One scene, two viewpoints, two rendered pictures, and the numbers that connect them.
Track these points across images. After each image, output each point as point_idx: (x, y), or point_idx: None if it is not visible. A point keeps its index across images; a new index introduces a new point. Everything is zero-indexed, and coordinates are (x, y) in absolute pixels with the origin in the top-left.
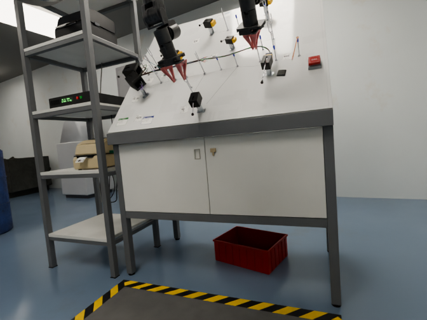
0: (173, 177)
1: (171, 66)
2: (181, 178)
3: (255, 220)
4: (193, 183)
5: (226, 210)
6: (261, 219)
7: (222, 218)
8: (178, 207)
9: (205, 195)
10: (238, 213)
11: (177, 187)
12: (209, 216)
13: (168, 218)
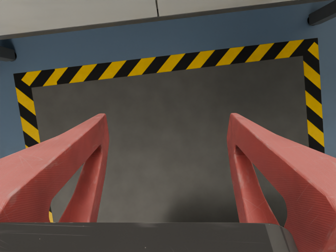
0: (45, 2)
1: (41, 213)
2: (73, 0)
3: (250, 8)
4: (113, 1)
5: (195, 9)
6: (263, 6)
7: (183, 16)
8: (79, 22)
9: (148, 6)
10: (220, 8)
11: (67, 9)
12: (156, 18)
13: (59, 32)
